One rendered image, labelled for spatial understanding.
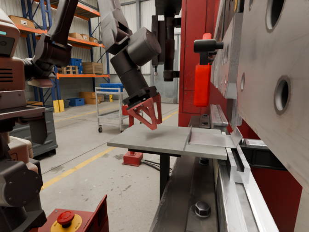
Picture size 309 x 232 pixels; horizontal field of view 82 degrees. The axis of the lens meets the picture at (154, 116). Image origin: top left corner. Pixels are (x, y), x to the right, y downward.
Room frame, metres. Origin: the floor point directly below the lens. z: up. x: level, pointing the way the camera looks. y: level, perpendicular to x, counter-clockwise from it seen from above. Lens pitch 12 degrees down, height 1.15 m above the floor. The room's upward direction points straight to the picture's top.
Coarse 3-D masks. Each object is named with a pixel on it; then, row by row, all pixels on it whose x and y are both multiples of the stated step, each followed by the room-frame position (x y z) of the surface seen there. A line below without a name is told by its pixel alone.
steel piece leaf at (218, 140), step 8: (192, 136) 0.43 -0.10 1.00; (200, 136) 0.43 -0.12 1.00; (208, 136) 0.43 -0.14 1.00; (216, 136) 0.43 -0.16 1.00; (224, 136) 0.43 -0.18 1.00; (200, 144) 0.37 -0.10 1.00; (208, 144) 0.37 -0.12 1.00; (216, 144) 0.37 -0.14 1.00; (224, 144) 0.37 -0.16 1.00; (232, 144) 0.37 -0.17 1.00
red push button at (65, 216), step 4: (64, 212) 0.39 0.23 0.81; (68, 212) 0.39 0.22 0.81; (72, 212) 0.39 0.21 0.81; (60, 216) 0.38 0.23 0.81; (64, 216) 0.38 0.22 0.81; (68, 216) 0.38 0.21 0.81; (72, 216) 0.38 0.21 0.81; (60, 220) 0.37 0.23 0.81; (64, 220) 0.37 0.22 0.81; (68, 220) 0.37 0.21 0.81; (60, 224) 0.36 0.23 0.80; (64, 224) 0.36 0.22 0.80; (68, 224) 0.37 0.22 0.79
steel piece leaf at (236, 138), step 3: (237, 129) 0.40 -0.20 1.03; (237, 132) 0.39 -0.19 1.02; (231, 135) 0.43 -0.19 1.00; (234, 135) 0.40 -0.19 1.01; (237, 135) 0.38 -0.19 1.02; (240, 135) 0.36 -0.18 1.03; (234, 138) 0.39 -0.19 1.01; (237, 138) 0.37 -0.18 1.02; (240, 138) 0.35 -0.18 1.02; (234, 141) 0.38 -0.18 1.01; (237, 141) 0.36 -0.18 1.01; (237, 144) 0.35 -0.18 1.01
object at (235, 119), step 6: (228, 102) 0.43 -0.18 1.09; (234, 102) 0.35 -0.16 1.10; (228, 108) 0.42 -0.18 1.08; (234, 108) 0.35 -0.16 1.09; (228, 114) 0.41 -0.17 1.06; (234, 114) 0.35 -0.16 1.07; (234, 120) 0.35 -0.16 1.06; (240, 120) 0.35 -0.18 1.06; (234, 126) 0.37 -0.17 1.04; (234, 132) 0.36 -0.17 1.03
